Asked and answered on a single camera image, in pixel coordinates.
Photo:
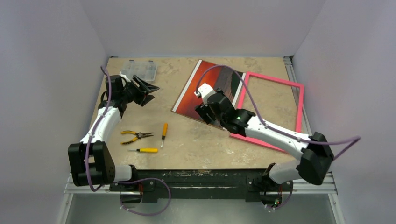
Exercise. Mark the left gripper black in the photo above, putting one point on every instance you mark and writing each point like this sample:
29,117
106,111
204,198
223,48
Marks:
143,97

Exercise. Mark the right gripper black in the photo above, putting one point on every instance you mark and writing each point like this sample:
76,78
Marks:
204,113

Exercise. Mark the yellow screwdriver small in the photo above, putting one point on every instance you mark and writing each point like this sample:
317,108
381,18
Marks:
164,133

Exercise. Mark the pink photo frame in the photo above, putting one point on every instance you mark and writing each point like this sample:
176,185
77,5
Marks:
274,98

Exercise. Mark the brown cardboard backing board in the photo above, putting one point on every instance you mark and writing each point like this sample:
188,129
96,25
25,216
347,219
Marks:
192,114

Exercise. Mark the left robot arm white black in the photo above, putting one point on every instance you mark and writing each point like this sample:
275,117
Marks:
90,159

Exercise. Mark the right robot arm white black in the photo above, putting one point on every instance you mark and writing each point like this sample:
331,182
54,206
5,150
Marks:
311,162

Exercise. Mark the clear plastic organizer box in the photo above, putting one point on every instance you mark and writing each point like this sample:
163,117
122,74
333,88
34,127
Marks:
145,70

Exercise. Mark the yellow screwdriver near front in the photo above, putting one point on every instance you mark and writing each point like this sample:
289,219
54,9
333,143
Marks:
144,150

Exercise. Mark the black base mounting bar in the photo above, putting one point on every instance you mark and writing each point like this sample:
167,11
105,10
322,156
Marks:
251,185

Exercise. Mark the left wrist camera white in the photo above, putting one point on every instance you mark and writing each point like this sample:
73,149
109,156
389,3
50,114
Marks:
125,76

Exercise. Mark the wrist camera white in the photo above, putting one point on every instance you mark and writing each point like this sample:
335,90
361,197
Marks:
125,76
204,91

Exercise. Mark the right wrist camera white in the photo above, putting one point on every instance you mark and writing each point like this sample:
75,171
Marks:
204,91

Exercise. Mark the yellow handled pliers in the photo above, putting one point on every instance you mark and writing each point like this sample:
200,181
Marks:
137,136

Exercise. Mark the aluminium rail frame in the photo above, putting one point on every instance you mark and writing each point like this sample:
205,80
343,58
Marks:
232,83

